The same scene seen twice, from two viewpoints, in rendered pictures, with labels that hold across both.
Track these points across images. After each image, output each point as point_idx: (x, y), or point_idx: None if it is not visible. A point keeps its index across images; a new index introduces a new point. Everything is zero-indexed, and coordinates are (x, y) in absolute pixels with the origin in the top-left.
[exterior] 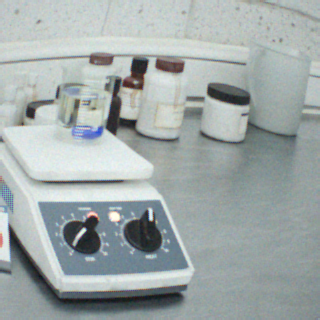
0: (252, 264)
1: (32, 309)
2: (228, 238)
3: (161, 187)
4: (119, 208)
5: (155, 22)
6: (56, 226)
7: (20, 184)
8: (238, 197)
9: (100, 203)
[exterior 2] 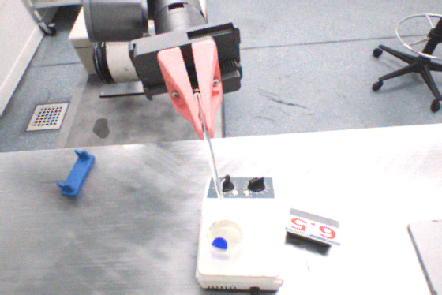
0: (160, 199)
1: (290, 177)
2: (148, 230)
3: None
4: (230, 196)
5: None
6: (267, 190)
7: (279, 218)
8: (92, 285)
9: (238, 197)
